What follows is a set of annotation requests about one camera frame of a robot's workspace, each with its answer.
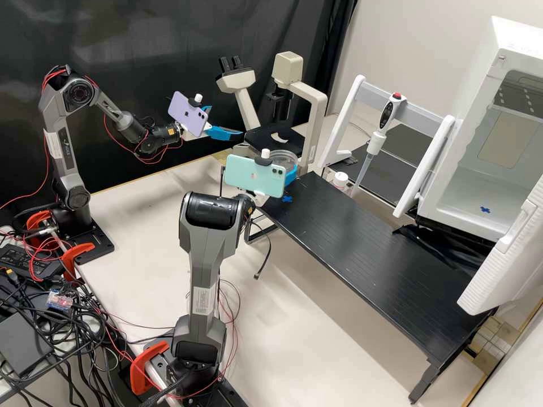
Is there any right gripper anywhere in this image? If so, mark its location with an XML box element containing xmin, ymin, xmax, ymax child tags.
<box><xmin>250</xmin><ymin>163</ymin><xmax>301</xmax><ymax>207</ymax></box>

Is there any flat black box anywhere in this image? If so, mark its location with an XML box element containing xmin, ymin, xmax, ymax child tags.
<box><xmin>0</xmin><ymin>311</ymin><xmax>55</xmax><ymax>379</ymax></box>

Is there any right wrist camera phone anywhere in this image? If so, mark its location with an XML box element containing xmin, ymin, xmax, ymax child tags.
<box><xmin>223</xmin><ymin>149</ymin><xmax>290</xmax><ymax>201</ymax></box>

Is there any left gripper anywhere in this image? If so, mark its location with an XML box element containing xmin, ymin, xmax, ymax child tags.
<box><xmin>182</xmin><ymin>105</ymin><xmax>245</xmax><ymax>143</ymax></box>

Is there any red clamp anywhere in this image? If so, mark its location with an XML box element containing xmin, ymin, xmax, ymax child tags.
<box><xmin>25</xmin><ymin>210</ymin><xmax>55</xmax><ymax>239</ymax></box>
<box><xmin>128</xmin><ymin>340</ymin><xmax>171</xmax><ymax>396</ymax></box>
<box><xmin>61</xmin><ymin>242</ymin><xmax>97</xmax><ymax>282</ymax></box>

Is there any white incubator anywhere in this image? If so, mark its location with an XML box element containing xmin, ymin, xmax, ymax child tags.
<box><xmin>417</xmin><ymin>15</ymin><xmax>543</xmax><ymax>243</ymax></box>

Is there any pipette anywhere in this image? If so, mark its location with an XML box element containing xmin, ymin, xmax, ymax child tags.
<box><xmin>351</xmin><ymin>91</ymin><xmax>408</xmax><ymax>198</ymax></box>

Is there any black cable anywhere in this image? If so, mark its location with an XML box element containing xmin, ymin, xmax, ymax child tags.
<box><xmin>253</xmin><ymin>203</ymin><xmax>273</xmax><ymax>280</ymax></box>

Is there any white pipette stand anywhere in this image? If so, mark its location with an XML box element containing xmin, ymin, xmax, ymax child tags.
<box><xmin>317</xmin><ymin>74</ymin><xmax>457</xmax><ymax>220</ymax></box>

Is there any small circuit board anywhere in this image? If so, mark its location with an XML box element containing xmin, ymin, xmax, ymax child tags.
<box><xmin>45</xmin><ymin>289</ymin><xmax>74</xmax><ymax>309</ymax></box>

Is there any left wrist camera phone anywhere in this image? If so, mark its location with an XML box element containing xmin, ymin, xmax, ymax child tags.
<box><xmin>167</xmin><ymin>90</ymin><xmax>213</xmax><ymax>138</ymax></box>

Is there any black platform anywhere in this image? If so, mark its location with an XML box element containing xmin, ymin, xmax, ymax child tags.
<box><xmin>337</xmin><ymin>135</ymin><xmax>430</xmax><ymax>209</ymax></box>
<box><xmin>383</xmin><ymin>122</ymin><xmax>443</xmax><ymax>170</ymax></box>
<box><xmin>250</xmin><ymin>171</ymin><xmax>498</xmax><ymax>404</ymax></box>

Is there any black power adapter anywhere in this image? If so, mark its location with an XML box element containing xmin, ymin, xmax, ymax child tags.
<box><xmin>0</xmin><ymin>243</ymin><xmax>65</xmax><ymax>282</ymax></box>

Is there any petri dish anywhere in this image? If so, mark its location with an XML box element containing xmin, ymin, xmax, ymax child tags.
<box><xmin>266</xmin><ymin>148</ymin><xmax>300</xmax><ymax>171</ymax></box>

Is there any cream microscope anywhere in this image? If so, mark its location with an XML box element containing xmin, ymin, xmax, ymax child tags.
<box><xmin>215</xmin><ymin>51</ymin><xmax>330</xmax><ymax>177</ymax></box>

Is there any wrist camera phone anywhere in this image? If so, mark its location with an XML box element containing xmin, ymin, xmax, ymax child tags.
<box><xmin>223</xmin><ymin>149</ymin><xmax>290</xmax><ymax>201</ymax></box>
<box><xmin>167</xmin><ymin>90</ymin><xmax>213</xmax><ymax>138</ymax></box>

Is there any incubator door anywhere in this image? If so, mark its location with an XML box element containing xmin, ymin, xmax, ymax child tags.
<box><xmin>456</xmin><ymin>172</ymin><xmax>543</xmax><ymax>317</ymax></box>

